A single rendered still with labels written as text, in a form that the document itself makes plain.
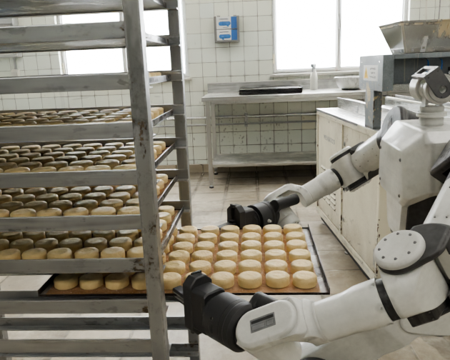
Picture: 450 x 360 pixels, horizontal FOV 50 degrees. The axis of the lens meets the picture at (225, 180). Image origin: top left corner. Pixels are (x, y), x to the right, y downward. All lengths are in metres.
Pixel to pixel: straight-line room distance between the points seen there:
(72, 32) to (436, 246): 0.70
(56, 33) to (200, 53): 4.42
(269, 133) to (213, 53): 1.04
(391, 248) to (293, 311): 0.18
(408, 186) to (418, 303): 0.35
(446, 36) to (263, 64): 3.10
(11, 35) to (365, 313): 0.77
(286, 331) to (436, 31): 1.86
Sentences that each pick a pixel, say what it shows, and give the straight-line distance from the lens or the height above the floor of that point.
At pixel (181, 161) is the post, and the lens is 1.35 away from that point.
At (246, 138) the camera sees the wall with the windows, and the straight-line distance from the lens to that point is 5.36.
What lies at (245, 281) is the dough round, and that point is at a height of 0.73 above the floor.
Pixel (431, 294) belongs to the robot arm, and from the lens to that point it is 0.80.
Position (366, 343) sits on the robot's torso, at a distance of 1.26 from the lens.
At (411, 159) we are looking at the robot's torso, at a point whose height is 0.96.
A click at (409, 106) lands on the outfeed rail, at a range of 3.27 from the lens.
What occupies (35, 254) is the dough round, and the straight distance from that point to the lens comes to 1.11.
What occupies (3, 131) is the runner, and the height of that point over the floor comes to 1.06.
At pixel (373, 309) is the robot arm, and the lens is 0.77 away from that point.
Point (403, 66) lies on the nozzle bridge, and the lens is 2.41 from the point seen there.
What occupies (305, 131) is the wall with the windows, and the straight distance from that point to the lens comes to 5.38.
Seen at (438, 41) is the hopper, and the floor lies 1.23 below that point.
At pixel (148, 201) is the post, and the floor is 0.92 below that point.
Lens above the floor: 1.16
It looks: 13 degrees down
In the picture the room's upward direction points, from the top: 2 degrees counter-clockwise
